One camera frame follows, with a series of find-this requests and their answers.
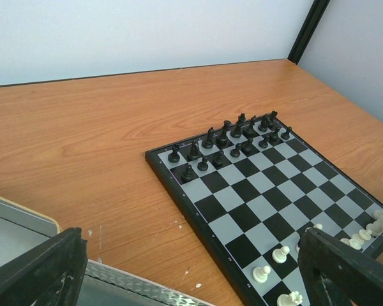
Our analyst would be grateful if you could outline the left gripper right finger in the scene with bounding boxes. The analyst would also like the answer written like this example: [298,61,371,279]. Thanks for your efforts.
[298,228,383,306]

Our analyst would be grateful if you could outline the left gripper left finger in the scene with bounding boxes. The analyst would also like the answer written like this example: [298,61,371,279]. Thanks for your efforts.
[0,228,87,305]

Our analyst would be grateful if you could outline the white chess pawn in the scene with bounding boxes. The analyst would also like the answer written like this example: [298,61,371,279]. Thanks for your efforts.
[272,245,290,264]
[252,265,271,284]
[276,291,303,306]
[313,223,323,230]

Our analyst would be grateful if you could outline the white chess king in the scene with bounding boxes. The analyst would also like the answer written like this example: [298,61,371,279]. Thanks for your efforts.
[349,229,372,250]

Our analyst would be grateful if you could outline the black white chess board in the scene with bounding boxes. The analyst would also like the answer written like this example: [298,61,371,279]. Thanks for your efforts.
[146,113,383,305]

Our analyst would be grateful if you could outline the black chess pawn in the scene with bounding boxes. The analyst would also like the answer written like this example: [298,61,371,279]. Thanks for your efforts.
[197,156,208,171]
[213,150,224,169]
[181,164,195,183]

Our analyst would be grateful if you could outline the black chess piece row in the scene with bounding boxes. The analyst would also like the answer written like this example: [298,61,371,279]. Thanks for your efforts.
[168,144,180,163]
[187,139,200,161]

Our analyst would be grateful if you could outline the pink tin box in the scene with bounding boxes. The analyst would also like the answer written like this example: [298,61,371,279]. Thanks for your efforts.
[77,259,210,305]

